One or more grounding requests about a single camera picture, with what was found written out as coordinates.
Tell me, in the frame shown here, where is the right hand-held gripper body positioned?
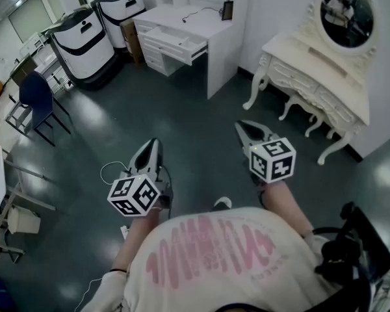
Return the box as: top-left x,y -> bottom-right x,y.
249,135 -> 296,187

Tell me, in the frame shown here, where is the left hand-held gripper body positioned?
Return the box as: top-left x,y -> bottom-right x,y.
107,166 -> 175,218

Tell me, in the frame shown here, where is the white desk drawer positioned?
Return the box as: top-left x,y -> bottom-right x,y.
137,24 -> 209,66

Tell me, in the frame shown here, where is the person's left forearm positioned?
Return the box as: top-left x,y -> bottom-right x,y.
112,208 -> 160,272

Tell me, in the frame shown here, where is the person's right forearm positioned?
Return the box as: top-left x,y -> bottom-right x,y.
263,179 -> 313,239

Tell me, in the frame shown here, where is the cream ornate stool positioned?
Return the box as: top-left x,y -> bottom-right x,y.
278,94 -> 335,139

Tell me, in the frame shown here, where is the white black shoe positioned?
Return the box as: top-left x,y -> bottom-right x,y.
213,196 -> 232,211

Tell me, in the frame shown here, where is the cream ornate vanity table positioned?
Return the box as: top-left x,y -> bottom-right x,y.
242,27 -> 371,166

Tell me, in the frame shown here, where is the white pink-print T-shirt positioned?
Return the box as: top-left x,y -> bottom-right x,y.
81,206 -> 339,312

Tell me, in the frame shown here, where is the white bucket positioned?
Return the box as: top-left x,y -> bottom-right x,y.
6,205 -> 42,235

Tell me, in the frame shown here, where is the blue chair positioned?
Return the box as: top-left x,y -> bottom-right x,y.
18,71 -> 72,148

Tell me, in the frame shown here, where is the brown cardboard box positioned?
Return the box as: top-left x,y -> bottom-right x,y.
120,18 -> 146,65

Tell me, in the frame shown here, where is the white desk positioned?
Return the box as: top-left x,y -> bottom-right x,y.
132,5 -> 234,100

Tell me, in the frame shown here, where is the black backpack harness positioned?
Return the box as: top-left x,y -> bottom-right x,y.
311,201 -> 390,312

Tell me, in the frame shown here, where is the large white black robot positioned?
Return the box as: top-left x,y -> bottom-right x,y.
50,6 -> 118,91

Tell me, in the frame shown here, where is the oval cream-framed mirror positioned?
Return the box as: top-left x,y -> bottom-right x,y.
307,0 -> 378,57

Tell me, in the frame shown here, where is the dark cabinet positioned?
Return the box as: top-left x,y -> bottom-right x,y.
9,55 -> 40,86

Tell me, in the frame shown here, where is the large glass window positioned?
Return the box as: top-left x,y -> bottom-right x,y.
8,0 -> 55,44

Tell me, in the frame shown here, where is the white cable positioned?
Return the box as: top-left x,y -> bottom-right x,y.
74,161 -> 131,312

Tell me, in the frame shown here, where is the white wire cart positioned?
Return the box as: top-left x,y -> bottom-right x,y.
35,44 -> 74,94

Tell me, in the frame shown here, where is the grey metal frame stool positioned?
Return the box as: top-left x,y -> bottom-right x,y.
5,92 -> 33,136

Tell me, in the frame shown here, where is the black power cable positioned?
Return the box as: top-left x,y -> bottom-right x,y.
181,6 -> 224,24

